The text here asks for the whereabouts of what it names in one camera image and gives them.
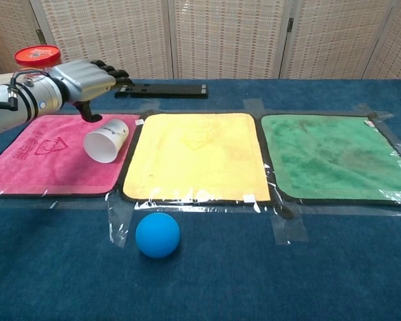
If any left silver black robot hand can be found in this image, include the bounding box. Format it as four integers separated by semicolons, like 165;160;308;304
49;59;132;123

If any white paper cup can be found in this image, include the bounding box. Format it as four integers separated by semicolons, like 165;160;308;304
83;118;131;165

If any pink towel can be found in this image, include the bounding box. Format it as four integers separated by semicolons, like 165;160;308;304
0;113;142;199

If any yellow towel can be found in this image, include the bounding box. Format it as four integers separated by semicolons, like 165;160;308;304
120;112;273;204

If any green towel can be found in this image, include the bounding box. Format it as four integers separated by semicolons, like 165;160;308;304
260;113;401;207

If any red lidded snack canister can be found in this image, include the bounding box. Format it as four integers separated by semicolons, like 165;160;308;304
13;45;63;76

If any woven folding screen panel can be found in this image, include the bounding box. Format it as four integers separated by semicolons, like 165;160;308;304
168;0;292;80
279;0;399;80
29;0;174;80
363;0;401;80
0;0;43;77

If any black flat bar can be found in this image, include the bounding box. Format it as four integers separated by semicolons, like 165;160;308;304
126;83;209;92
114;89;209;100

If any clear tape strip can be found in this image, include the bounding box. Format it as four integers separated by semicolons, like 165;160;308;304
353;102;394;122
269;203;311;245
243;98;265;114
106;193;135;249

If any blue ball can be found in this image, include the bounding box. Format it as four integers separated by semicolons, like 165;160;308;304
135;212;181;259

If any blue felt table cover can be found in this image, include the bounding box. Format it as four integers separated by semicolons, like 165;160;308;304
0;78;401;321

